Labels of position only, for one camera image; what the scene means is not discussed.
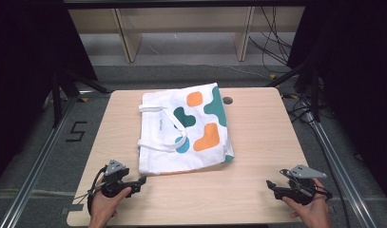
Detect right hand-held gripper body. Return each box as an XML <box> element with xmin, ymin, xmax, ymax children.
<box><xmin>274</xmin><ymin>163</ymin><xmax>328</xmax><ymax>206</ymax></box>

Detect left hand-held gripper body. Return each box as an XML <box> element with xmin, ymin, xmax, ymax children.
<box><xmin>100</xmin><ymin>159</ymin><xmax>138</xmax><ymax>200</ymax></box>

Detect white tote bag coloured patches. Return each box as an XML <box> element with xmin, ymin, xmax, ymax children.
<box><xmin>137</xmin><ymin>82</ymin><xmax>236</xmax><ymax>177</ymax></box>

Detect person's left hand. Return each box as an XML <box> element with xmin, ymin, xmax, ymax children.
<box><xmin>91</xmin><ymin>186</ymin><xmax>132</xmax><ymax>219</ymax></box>

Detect person's right hand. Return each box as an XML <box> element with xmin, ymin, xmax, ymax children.
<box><xmin>281</xmin><ymin>178</ymin><xmax>332</xmax><ymax>228</ymax></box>

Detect black metal stand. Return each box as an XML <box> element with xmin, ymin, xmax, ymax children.
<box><xmin>266</xmin><ymin>60</ymin><xmax>322</xmax><ymax>124</ymax></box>
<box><xmin>50</xmin><ymin>67</ymin><xmax>110</xmax><ymax>128</ymax></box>

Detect light wooden shelf unit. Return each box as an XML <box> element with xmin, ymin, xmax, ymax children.
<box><xmin>67</xmin><ymin>6</ymin><xmax>306</xmax><ymax>64</ymax></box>

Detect black curtain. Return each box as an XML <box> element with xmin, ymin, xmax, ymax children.
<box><xmin>0</xmin><ymin>0</ymin><xmax>99</xmax><ymax>188</ymax></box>
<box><xmin>287</xmin><ymin>0</ymin><xmax>387</xmax><ymax>199</ymax></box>

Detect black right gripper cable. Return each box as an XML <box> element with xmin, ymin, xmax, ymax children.
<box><xmin>314</xmin><ymin>184</ymin><xmax>334</xmax><ymax>202</ymax></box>

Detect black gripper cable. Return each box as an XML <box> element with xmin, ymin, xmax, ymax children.
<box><xmin>72</xmin><ymin>166</ymin><xmax>107</xmax><ymax>217</ymax></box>
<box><xmin>314</xmin><ymin>184</ymin><xmax>334</xmax><ymax>202</ymax></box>

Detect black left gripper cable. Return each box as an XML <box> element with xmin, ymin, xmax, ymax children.
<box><xmin>72</xmin><ymin>166</ymin><xmax>107</xmax><ymax>217</ymax></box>

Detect aluminium floor rail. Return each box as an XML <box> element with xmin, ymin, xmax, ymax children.
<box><xmin>304</xmin><ymin>110</ymin><xmax>377</xmax><ymax>228</ymax></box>
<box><xmin>0</xmin><ymin>94</ymin><xmax>79</xmax><ymax>228</ymax></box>

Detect black cables beside stand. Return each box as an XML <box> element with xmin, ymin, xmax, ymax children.
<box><xmin>281</xmin><ymin>90</ymin><xmax>336</xmax><ymax>125</ymax></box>

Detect thin white floor cable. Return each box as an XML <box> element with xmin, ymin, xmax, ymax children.
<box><xmin>143</xmin><ymin>40</ymin><xmax>272</xmax><ymax>81</ymax></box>

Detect bundle of black floor cables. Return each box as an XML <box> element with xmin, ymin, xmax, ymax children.
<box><xmin>247</xmin><ymin>6</ymin><xmax>294</xmax><ymax>67</ymax></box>

